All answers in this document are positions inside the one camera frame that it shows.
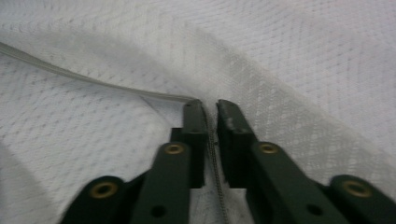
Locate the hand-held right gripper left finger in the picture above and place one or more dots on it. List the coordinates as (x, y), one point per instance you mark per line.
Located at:
(196, 130)

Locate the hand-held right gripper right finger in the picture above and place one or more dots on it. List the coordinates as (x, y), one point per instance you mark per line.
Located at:
(233, 133)

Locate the white mesh laundry bag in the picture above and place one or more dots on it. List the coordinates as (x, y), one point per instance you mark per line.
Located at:
(280, 46)

